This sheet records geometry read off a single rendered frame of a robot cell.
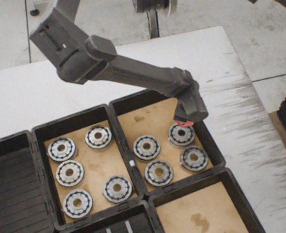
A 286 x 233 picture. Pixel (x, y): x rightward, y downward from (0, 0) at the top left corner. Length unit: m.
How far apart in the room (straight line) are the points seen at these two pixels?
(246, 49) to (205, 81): 1.20
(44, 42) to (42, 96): 0.98
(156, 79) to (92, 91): 0.79
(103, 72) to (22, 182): 0.72
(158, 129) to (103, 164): 0.25
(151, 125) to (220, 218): 0.43
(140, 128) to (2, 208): 0.58
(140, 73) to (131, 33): 2.03
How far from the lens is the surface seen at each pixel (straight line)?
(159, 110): 1.35
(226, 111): 1.54
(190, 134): 1.27
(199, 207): 1.20
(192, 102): 0.96
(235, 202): 1.21
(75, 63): 0.65
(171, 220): 1.18
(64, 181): 1.23
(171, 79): 0.89
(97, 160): 1.27
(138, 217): 1.19
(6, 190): 1.32
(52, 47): 0.66
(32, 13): 3.13
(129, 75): 0.75
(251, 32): 2.91
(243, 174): 1.42
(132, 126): 1.32
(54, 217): 1.12
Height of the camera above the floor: 1.98
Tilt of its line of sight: 60 degrees down
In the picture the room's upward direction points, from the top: 3 degrees counter-clockwise
